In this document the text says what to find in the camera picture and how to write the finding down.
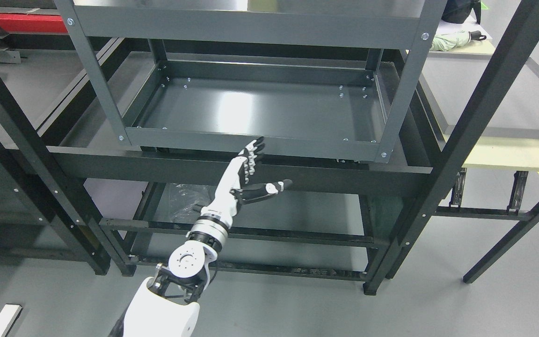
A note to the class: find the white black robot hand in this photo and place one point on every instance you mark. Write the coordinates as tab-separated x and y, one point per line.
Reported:
235	189

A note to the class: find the black metal rack frame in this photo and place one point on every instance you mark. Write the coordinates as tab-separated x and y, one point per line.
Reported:
515	47

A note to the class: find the dark grey metal shelf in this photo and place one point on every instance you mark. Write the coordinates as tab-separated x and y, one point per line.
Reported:
324	89

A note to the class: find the clear plastic bag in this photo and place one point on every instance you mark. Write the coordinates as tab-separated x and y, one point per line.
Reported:
185	201

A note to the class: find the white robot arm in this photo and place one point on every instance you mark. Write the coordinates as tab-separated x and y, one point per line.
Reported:
167	304

